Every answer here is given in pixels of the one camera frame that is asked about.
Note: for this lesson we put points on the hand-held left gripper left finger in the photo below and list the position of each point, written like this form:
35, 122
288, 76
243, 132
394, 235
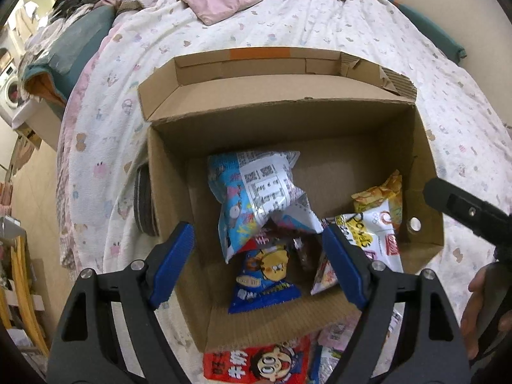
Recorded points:
172, 264

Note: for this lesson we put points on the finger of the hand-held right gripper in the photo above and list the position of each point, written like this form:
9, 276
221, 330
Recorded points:
460, 210

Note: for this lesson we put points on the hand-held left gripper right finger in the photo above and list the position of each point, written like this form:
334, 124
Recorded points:
344, 266

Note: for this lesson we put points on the yellow snack packet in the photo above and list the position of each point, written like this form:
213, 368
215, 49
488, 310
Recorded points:
380, 196

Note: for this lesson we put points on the dark blue snack packet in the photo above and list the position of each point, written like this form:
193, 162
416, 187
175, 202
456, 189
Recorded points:
264, 280

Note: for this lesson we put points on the light blue snack packet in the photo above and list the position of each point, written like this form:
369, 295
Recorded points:
240, 208

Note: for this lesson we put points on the brown cardboard box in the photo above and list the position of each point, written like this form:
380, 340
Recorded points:
280, 128

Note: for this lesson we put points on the person's right hand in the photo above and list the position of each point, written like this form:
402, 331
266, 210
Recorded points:
472, 320

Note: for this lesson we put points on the black round object beside box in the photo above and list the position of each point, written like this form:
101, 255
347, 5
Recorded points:
144, 204

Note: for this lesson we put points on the yellow wooden rack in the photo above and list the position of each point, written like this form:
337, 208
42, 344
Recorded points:
22, 288

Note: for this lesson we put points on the beige storage box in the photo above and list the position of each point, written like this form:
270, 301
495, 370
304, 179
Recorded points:
44, 124

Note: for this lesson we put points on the teal bolster cushion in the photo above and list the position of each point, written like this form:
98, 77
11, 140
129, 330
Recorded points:
424, 22

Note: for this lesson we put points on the white washing machine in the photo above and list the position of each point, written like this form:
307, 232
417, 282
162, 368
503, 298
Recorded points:
10, 92

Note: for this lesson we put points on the teal padded blanket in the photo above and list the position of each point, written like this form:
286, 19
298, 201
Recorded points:
68, 44

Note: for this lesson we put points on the pink blanket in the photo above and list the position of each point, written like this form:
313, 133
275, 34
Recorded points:
224, 4

